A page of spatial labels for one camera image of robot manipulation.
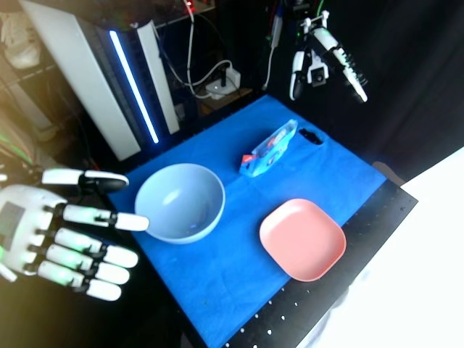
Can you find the white bag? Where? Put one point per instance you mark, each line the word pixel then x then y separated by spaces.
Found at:
pixel 18 40

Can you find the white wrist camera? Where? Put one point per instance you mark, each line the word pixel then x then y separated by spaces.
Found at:
pixel 317 74

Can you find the white power strip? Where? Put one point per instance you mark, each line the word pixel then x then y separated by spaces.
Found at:
pixel 217 90

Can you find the blue cloth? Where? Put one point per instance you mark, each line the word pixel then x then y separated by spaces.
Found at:
pixel 253 290

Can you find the white plug adapter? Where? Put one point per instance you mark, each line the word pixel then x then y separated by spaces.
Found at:
pixel 232 77

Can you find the blue snack packet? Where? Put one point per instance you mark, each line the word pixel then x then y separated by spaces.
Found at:
pixel 268 150

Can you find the light blue bowl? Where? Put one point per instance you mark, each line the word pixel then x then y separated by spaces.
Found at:
pixel 181 210

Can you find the white tower with blue light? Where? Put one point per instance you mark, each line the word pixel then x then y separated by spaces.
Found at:
pixel 83 79

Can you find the pink square plate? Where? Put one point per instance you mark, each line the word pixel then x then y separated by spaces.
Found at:
pixel 302 241

